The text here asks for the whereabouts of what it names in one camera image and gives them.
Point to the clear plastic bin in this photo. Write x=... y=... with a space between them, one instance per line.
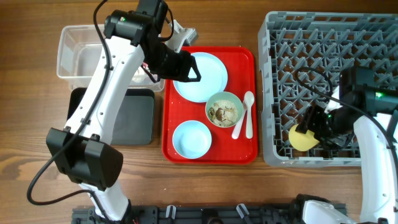
x=80 y=50

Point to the yellow plastic cup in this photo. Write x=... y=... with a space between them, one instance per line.
x=302 y=142

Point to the black mounting rail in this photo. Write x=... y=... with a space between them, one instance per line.
x=278 y=213

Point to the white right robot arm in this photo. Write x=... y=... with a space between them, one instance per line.
x=369 y=114

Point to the white plastic spoon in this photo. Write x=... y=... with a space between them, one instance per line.
x=249 y=101

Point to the small light blue bowl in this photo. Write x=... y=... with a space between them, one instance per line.
x=192 y=139

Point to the white plastic fork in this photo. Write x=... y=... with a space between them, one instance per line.
x=238 y=125

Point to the red plastic tray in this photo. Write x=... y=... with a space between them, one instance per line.
x=239 y=63

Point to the rice and mushroom leftovers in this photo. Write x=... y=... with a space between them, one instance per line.
x=223 y=113

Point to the grey dishwasher rack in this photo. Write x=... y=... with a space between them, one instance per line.
x=299 y=50

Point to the large light blue plate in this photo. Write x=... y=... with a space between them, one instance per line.
x=214 y=77

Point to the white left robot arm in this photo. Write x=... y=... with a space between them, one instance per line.
x=82 y=150

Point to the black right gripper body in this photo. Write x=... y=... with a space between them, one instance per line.
x=336 y=126

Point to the black waste bin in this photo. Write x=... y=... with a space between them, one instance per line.
x=135 y=118

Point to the green bowl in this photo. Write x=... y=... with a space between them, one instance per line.
x=224 y=95

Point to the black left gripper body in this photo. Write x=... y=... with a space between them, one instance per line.
x=165 y=61

